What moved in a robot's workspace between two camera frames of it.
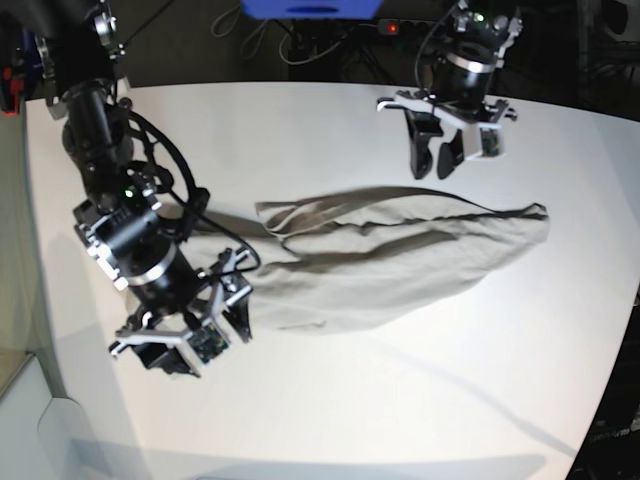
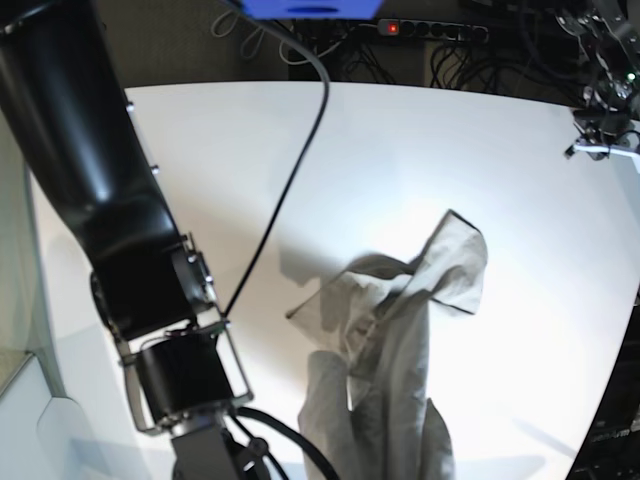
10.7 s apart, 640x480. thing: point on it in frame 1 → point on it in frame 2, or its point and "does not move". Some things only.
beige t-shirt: (342, 258) → (364, 406)
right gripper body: (483, 120) → (604, 133)
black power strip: (407, 27) does not move
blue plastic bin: (312, 9) does not move
